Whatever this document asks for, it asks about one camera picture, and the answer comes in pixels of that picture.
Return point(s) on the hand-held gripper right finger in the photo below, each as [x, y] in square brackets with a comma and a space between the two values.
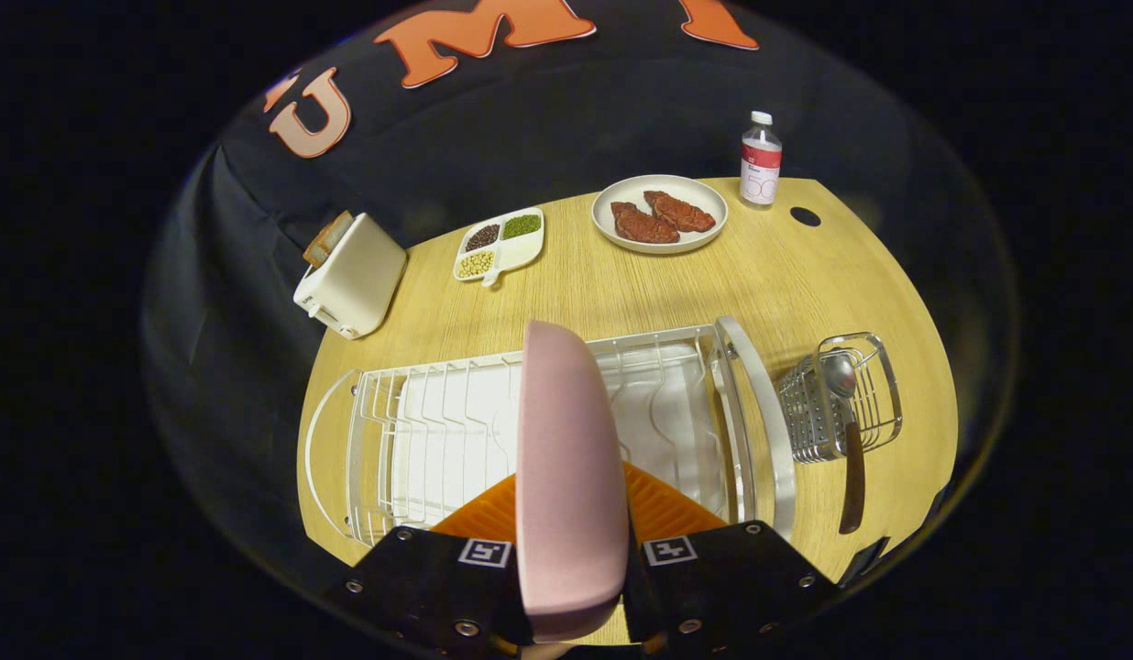
[731, 577]

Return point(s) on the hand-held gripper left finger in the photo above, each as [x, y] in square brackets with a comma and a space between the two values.
[420, 577]

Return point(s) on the pink plate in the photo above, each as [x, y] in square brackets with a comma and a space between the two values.
[566, 477]

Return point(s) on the white divided dish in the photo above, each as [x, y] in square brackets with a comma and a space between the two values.
[516, 252]

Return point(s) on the white plate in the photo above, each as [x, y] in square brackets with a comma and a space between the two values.
[704, 197]

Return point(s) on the white toaster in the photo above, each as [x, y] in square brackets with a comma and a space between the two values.
[356, 275]

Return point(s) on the pile of yellow beans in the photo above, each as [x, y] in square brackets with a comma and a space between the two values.
[475, 264]

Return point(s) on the pile of dark beans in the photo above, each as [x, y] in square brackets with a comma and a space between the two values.
[481, 237]

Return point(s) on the toast slices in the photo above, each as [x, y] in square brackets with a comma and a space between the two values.
[326, 240]

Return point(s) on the red steak piece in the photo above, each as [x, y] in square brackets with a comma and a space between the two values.
[681, 213]
[644, 225]

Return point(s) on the pile of green beans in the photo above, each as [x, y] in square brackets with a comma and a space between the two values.
[522, 226]

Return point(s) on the red label water bottle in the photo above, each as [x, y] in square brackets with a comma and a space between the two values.
[760, 174]

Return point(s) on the black backdrop cloth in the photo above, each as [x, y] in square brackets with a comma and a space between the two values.
[576, 110]

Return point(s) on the black table edge bracket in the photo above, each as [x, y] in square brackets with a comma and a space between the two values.
[864, 561]

